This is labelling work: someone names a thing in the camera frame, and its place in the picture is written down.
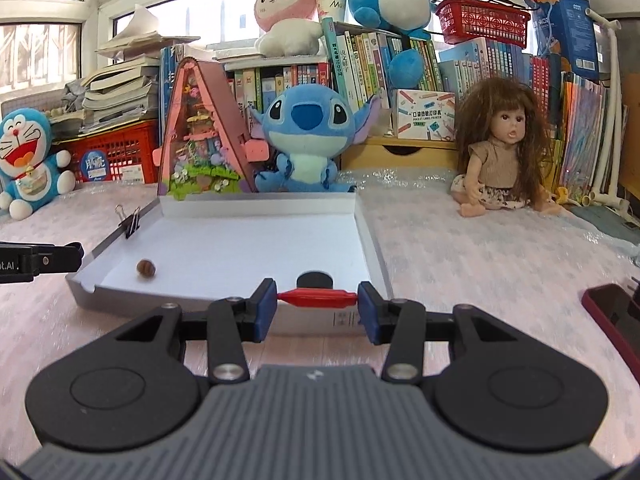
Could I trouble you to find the black binder clip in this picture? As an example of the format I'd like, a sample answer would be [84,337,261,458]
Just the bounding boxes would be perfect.
[114,204,142,239]

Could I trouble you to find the row of light blue books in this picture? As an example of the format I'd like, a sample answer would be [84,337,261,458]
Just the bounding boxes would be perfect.
[439,37,551,111]

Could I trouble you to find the red cased phone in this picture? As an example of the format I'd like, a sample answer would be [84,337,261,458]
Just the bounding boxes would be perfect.
[582,283,640,386]

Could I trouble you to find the blue cardboard box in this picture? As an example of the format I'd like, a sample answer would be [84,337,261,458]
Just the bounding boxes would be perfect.
[530,0,602,82]

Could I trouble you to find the blue books beside miniature house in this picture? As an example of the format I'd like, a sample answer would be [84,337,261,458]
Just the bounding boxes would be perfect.
[159,45,183,128]

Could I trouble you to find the red plastic basket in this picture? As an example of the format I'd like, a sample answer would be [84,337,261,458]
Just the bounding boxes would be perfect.
[435,0,532,50]

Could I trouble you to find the pink bunny plush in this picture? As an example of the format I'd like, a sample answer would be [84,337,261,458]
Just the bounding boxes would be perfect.
[250,0,322,57]

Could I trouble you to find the pink triangular miniature house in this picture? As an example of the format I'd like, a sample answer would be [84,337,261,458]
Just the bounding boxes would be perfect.
[152,57,268,203]

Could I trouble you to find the black round cap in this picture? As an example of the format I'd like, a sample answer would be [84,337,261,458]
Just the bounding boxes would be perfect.
[296,271,336,291]

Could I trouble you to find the blue cat robot plush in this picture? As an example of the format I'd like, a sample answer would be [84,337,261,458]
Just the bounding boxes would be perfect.
[0,108,76,221]

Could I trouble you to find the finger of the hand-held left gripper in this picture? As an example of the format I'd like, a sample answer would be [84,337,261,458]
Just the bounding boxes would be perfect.
[29,242,84,277]

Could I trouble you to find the brown haired baby doll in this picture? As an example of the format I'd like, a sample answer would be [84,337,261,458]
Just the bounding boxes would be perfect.
[450,81,565,219]

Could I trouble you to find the red plastic clip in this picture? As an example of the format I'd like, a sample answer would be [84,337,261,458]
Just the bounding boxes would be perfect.
[276,289,360,307]

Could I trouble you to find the stack of worn books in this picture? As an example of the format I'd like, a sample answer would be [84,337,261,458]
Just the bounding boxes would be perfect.
[80,52,162,133]

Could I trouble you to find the row of tall books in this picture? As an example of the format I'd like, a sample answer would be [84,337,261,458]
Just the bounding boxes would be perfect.
[322,17,445,110]

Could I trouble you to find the white cardboard box tray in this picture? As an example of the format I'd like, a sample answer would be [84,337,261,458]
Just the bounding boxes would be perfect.
[65,191,393,338]

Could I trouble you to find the loose white paper sheets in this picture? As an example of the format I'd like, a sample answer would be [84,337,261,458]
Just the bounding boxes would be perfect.
[96,4,202,60]

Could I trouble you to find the wooden drawer box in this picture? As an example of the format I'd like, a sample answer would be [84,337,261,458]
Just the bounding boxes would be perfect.
[340,135,463,172]

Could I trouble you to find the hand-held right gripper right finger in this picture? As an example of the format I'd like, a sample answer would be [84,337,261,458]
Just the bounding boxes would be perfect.
[357,281,521,382]

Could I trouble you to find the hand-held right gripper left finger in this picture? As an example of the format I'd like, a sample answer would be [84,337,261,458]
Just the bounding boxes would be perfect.
[116,278,277,385]

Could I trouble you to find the white pipe rack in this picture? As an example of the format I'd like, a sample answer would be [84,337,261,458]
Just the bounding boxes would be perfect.
[582,9,632,211]

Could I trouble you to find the white label printer box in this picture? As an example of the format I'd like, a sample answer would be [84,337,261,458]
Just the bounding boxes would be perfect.
[394,89,457,142]

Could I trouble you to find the blue alien plush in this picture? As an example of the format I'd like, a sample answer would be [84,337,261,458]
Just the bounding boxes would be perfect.
[248,84,383,194]

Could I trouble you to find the row of short books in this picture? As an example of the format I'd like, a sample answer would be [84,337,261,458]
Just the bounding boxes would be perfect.
[225,62,333,111]

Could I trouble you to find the row of thin colourful books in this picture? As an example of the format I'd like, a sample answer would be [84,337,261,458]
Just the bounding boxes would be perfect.
[549,71,623,198]

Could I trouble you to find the grey crumpled cloth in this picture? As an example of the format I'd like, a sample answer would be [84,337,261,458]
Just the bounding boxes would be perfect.
[61,79,95,110]

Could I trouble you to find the red plastic crate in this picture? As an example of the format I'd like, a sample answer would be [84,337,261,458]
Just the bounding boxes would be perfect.
[60,121,161,186]

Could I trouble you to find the clear bubble wrap sheet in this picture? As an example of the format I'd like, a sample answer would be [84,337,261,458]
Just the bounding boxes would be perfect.
[337,164,640,266]

